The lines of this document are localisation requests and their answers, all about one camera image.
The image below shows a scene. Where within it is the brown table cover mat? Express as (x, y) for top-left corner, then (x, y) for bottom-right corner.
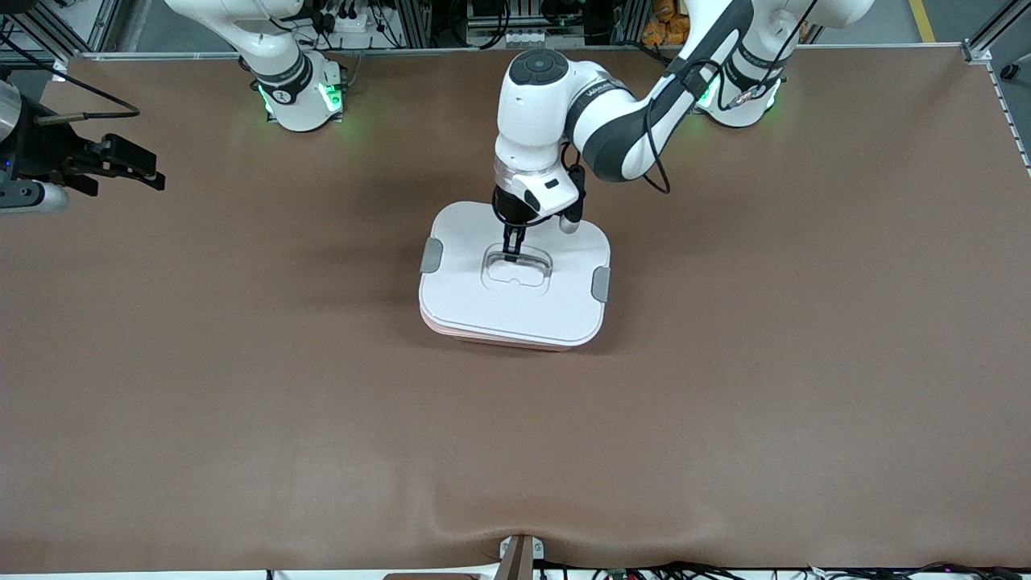
(0, 44), (1031, 574)

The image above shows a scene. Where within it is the aluminium frame strut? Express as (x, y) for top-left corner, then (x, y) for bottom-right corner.
(963, 0), (1031, 64)
(81, 0), (123, 56)

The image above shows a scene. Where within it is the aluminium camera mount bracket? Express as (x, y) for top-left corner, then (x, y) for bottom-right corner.
(497, 533), (545, 580)

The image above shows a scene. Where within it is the white plastic box lid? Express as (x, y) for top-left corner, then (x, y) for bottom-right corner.
(419, 200), (613, 349)

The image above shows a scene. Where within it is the white power strip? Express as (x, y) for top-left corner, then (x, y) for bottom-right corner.
(318, 6), (386, 39)

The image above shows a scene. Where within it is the aluminium frame post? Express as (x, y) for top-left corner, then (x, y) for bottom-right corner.
(616, 0), (649, 48)
(393, 0), (432, 49)

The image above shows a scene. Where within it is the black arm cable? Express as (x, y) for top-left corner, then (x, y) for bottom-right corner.
(642, 60), (754, 196)
(0, 32), (142, 122)

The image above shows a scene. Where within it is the grey translucent lid handle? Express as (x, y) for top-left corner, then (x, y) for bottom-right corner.
(486, 250), (553, 271)

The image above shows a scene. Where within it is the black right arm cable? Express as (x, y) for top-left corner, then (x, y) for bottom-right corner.
(0, 32), (142, 122)

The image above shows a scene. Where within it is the orange lumpy objects pile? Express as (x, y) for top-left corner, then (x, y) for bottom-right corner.
(642, 0), (685, 45)

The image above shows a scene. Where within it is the black cable bundle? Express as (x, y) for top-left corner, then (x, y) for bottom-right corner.
(540, 561), (1031, 580)

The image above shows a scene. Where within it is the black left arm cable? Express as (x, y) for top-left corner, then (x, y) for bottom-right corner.
(642, 60), (754, 196)

